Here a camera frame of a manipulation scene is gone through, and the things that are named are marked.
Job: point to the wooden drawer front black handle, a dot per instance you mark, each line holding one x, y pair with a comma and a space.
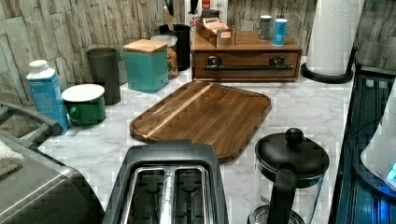
246, 66

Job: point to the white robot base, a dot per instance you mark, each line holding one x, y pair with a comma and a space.
376, 164

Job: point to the wooden drawer box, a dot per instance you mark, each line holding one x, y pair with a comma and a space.
244, 41

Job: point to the wooden cutting board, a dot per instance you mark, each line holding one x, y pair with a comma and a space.
205, 113

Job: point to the teal canister wooden lid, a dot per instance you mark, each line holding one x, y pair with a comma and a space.
146, 65

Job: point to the black two-slot toaster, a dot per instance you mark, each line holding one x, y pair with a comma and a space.
174, 182

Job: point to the glass jar white lid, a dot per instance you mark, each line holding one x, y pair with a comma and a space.
171, 42

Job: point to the wooden tea bag organizer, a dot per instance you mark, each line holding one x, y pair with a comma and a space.
216, 32

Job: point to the black utensil holder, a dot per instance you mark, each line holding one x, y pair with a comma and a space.
183, 34

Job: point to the white red cardboard box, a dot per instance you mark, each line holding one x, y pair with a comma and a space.
194, 8

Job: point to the dark grey tall cup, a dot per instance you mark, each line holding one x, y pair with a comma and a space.
104, 68

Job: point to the black glass french press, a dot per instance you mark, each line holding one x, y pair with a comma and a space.
289, 171

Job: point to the blue spice shaker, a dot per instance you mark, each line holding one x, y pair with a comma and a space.
280, 29

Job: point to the green enamel mug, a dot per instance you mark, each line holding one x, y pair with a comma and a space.
85, 104

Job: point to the grey spice shaker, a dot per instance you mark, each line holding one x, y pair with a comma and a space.
265, 27

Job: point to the black paper towel holder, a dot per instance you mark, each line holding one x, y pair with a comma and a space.
339, 79

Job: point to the blue white carton bottle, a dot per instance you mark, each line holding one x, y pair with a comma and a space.
44, 86

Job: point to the white paper towel roll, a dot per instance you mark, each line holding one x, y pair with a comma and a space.
334, 29

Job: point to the stainless steel appliance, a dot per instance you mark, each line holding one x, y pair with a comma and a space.
42, 190

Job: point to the white folded cloth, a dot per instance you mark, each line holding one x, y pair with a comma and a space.
9, 159

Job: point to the wooden utensil handle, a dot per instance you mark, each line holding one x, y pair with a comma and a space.
168, 19

